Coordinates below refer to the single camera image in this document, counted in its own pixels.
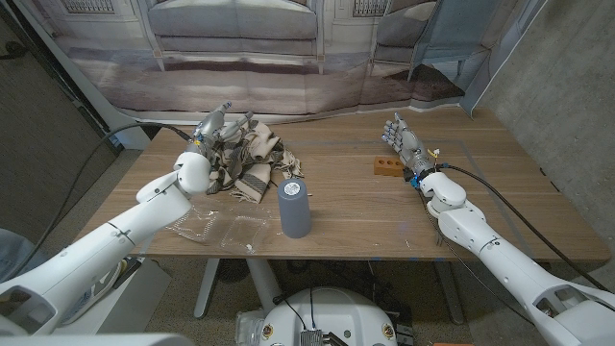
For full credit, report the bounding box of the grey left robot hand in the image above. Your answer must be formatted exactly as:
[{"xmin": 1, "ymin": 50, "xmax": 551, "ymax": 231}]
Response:
[{"xmin": 184, "ymin": 100, "xmax": 255, "ymax": 160}]

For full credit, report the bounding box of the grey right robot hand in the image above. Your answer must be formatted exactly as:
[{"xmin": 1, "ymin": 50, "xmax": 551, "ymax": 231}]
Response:
[{"xmin": 381, "ymin": 111, "xmax": 441, "ymax": 182}]

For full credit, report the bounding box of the beige plaid fringed scarf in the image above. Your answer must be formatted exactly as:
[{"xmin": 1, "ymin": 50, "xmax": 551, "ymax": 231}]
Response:
[{"xmin": 206, "ymin": 118, "xmax": 305, "ymax": 205}]

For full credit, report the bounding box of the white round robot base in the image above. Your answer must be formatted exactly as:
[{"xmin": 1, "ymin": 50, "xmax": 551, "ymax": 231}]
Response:
[{"xmin": 258, "ymin": 286, "xmax": 399, "ymax": 346}]

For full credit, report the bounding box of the orange brick block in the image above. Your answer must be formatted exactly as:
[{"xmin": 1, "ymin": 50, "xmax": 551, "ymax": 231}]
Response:
[{"xmin": 373, "ymin": 156, "xmax": 407, "ymax": 178}]

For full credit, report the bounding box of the clear plastic clamshell container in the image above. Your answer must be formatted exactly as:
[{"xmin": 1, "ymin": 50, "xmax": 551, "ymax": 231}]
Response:
[{"xmin": 165, "ymin": 204, "xmax": 273, "ymax": 255}]

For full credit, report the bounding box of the grey upturned cup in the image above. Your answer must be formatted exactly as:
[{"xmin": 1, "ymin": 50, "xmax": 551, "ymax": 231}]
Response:
[{"xmin": 277, "ymin": 178, "xmax": 312, "ymax": 239}]

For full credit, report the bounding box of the printed sofa room backdrop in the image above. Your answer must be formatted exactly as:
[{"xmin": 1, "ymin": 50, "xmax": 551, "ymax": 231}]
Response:
[{"xmin": 12, "ymin": 0, "xmax": 549, "ymax": 127}]

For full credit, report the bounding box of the black round floor object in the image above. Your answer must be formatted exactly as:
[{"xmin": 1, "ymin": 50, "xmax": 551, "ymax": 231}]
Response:
[{"xmin": 216, "ymin": 259, "xmax": 250, "ymax": 284}]

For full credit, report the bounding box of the clear plastic floor box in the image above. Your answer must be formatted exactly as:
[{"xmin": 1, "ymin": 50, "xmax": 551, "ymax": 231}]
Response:
[{"xmin": 234, "ymin": 309, "xmax": 268, "ymax": 346}]

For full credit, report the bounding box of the person's leg in jeans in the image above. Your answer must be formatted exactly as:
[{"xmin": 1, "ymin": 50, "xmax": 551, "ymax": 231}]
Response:
[{"xmin": 0, "ymin": 228, "xmax": 37, "ymax": 283}]

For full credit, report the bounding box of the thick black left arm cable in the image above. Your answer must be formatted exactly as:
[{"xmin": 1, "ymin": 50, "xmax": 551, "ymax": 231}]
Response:
[{"xmin": 7, "ymin": 121, "xmax": 193, "ymax": 283}]

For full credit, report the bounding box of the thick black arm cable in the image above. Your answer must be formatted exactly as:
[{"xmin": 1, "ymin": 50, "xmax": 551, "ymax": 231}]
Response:
[
  {"xmin": 439, "ymin": 163, "xmax": 611, "ymax": 293},
  {"xmin": 7, "ymin": 121, "xmax": 193, "ymax": 283}
]

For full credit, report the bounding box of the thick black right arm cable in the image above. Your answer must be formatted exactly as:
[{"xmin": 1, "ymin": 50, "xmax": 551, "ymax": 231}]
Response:
[{"xmin": 439, "ymin": 163, "xmax": 611, "ymax": 293}]

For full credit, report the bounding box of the white table leg frame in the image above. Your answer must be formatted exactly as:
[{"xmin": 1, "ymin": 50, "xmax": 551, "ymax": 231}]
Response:
[{"xmin": 193, "ymin": 258, "xmax": 466, "ymax": 326}]

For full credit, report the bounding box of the black door handle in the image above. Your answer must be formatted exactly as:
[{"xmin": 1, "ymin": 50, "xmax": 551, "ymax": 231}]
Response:
[{"xmin": 0, "ymin": 40, "xmax": 28, "ymax": 62}]

